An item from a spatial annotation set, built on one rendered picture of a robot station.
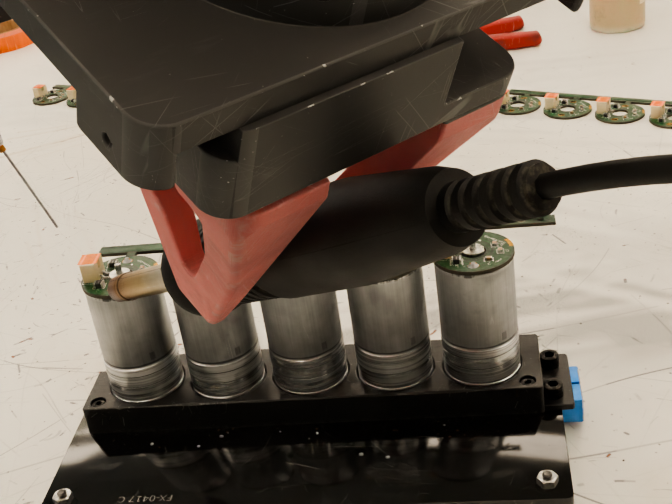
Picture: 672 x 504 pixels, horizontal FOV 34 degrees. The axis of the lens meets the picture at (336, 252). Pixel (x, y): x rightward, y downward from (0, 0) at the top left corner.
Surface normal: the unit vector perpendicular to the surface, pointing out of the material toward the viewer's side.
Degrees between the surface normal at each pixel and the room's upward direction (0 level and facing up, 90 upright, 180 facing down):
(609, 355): 0
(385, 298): 90
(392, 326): 90
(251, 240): 137
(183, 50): 26
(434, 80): 116
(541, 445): 0
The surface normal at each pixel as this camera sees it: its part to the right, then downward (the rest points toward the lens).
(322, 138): 0.62, 0.65
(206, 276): -0.78, 0.50
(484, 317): 0.12, 0.47
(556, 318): -0.13, -0.87
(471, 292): -0.22, 0.50
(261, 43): 0.16, -0.65
